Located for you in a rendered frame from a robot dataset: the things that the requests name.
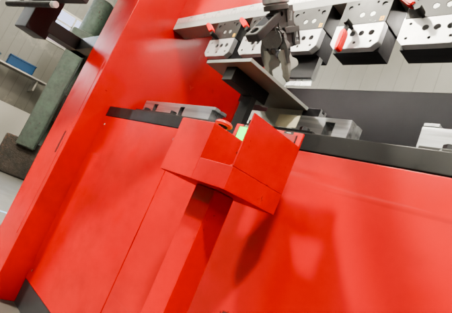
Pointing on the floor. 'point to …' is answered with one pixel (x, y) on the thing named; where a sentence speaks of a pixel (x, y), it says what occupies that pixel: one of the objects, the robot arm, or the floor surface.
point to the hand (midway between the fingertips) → (277, 78)
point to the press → (50, 99)
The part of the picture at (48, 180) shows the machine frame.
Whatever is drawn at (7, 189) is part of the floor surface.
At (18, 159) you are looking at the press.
